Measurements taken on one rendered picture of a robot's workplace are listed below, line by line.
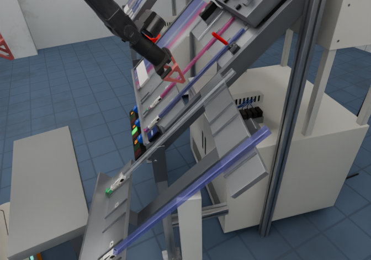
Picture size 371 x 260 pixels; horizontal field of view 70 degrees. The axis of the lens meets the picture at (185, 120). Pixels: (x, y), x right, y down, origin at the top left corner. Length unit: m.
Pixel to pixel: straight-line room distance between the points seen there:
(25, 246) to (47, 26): 3.83
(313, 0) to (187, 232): 0.72
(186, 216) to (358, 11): 0.80
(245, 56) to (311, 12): 0.21
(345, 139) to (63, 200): 1.17
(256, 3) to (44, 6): 3.85
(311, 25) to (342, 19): 0.14
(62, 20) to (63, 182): 3.63
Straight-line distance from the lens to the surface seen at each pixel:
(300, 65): 0.93
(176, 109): 0.95
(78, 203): 1.02
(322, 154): 1.35
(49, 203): 1.07
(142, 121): 1.08
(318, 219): 1.75
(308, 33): 0.90
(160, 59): 0.87
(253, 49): 0.87
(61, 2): 4.49
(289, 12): 0.89
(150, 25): 0.86
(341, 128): 1.33
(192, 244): 0.82
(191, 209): 0.69
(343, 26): 1.03
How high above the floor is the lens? 1.35
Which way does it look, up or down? 36 degrees down
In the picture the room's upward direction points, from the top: 3 degrees counter-clockwise
